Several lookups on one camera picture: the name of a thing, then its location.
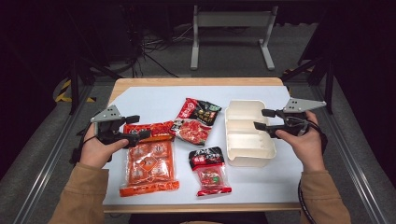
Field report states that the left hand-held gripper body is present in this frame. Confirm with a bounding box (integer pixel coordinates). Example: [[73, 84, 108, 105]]
[[91, 105, 140, 148]]

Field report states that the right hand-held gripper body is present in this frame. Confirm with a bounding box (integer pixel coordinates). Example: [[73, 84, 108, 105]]
[[266, 97, 327, 140]]

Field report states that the orange seasoning packet red header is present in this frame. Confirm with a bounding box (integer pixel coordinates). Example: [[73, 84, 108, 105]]
[[119, 120, 180, 198]]

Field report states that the person's left hand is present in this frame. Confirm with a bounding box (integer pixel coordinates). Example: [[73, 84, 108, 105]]
[[78, 122, 130, 170]]

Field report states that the person's right hand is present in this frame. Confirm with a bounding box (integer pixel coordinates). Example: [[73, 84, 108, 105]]
[[275, 110, 327, 173]]

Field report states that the white compartment tray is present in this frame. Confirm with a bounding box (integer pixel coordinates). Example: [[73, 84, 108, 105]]
[[224, 98, 277, 168]]

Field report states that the white table mat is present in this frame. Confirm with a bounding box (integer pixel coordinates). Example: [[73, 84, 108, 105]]
[[102, 85, 304, 206]]

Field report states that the black tripod stand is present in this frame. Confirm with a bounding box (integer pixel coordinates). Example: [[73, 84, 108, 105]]
[[281, 52, 335, 115], [66, 46, 124, 116]]

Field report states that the large red and black packet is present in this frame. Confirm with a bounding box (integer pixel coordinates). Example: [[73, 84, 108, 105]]
[[169, 97, 222, 147]]

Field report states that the yellow and black hazard tape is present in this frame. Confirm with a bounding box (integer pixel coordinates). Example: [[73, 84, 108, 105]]
[[55, 78, 96, 104]]

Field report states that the small red and black packet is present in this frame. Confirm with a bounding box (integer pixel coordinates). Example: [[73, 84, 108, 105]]
[[188, 147, 233, 198]]

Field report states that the white metal stand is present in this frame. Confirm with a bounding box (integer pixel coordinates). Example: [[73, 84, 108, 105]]
[[190, 4, 279, 71]]

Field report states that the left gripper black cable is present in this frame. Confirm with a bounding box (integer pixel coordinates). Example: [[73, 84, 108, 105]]
[[70, 124, 97, 165]]

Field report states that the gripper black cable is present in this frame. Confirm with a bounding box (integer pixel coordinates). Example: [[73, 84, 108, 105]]
[[70, 124, 97, 165], [297, 119, 329, 224]]

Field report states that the bundle of black floor cables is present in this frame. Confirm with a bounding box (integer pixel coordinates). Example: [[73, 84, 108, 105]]
[[124, 18, 194, 78]]

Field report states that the aluminium frame rail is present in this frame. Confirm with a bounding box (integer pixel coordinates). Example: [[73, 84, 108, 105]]
[[12, 83, 94, 224], [311, 83, 390, 224]]

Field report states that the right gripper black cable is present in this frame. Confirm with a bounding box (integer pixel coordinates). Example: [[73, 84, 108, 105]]
[[297, 119, 329, 224]]

